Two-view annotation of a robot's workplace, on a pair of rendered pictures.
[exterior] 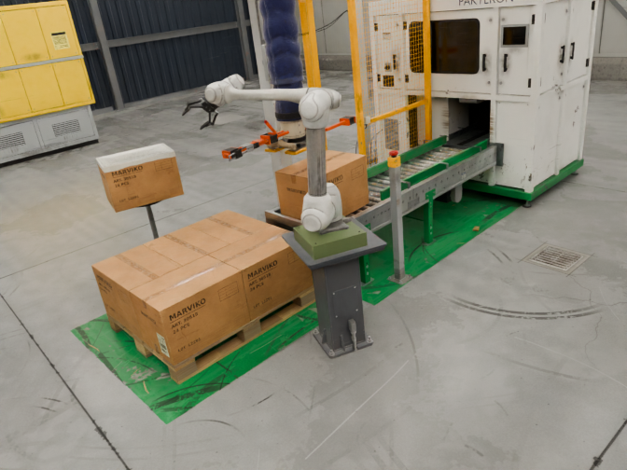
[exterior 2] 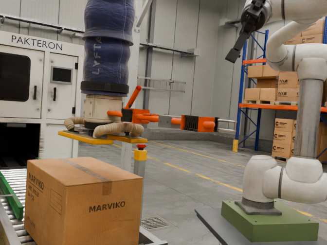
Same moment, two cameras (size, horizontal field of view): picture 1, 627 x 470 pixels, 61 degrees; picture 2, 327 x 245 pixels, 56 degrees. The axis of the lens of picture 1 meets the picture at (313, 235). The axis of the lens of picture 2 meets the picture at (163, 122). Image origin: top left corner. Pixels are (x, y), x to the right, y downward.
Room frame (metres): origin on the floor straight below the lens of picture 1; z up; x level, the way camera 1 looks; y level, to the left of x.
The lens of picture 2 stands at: (3.28, 1.48, 1.32)
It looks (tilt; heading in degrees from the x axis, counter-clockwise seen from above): 3 degrees down; 276
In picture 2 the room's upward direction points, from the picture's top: 4 degrees clockwise
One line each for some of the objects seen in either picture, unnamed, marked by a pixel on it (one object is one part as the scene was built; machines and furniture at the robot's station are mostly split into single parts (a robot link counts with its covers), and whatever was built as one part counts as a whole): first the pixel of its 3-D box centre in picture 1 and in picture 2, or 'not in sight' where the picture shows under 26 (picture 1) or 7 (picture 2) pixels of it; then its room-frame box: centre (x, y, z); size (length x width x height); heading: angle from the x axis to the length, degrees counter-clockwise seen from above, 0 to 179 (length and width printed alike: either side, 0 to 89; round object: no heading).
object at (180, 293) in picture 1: (204, 275); not in sight; (3.43, 0.82, 0.34); 1.20 x 1.00 x 0.40; 131
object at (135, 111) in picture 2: (269, 138); (135, 115); (3.52, 0.22, 1.27); 0.10 x 0.08 x 0.06; 48
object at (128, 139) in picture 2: (305, 145); (118, 133); (3.65, -0.02, 1.16); 0.34 x 0.10 x 0.05; 138
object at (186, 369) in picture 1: (212, 306); not in sight; (3.43, 0.82, 0.07); 1.20 x 1.00 x 0.14; 131
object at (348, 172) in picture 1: (323, 187); (79, 204); (3.86, -0.12, 0.75); 0.60 x 0.40 x 0.40; 135
